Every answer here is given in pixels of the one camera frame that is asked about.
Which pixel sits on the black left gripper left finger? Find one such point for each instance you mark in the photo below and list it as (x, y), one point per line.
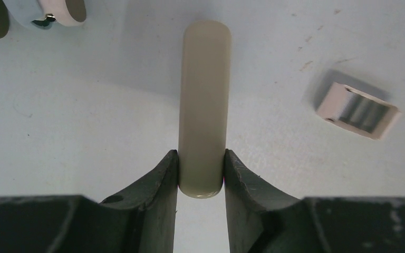
(138, 218)

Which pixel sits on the open staple box tray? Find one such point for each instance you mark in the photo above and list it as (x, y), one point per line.
(359, 111)

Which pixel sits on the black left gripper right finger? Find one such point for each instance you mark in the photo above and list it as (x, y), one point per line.
(262, 218)

